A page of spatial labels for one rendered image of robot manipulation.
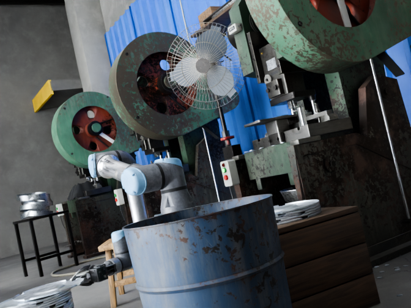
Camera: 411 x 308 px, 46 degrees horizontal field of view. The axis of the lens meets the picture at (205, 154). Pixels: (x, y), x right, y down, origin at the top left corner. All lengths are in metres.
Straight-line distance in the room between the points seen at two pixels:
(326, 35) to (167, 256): 1.33
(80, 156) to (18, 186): 3.56
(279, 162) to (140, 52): 1.73
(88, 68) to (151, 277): 6.46
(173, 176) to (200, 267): 0.94
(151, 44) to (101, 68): 3.87
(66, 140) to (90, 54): 2.71
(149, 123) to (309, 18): 1.79
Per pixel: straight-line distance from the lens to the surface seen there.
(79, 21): 7.77
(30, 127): 8.81
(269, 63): 2.57
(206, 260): 1.15
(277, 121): 2.43
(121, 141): 5.37
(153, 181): 2.00
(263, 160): 2.45
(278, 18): 2.09
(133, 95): 3.59
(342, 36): 2.25
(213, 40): 3.26
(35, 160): 8.73
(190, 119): 3.74
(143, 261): 1.22
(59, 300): 2.05
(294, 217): 1.70
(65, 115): 5.21
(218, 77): 3.28
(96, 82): 7.51
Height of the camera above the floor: 0.56
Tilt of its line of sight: 3 degrees up
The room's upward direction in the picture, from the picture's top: 12 degrees counter-clockwise
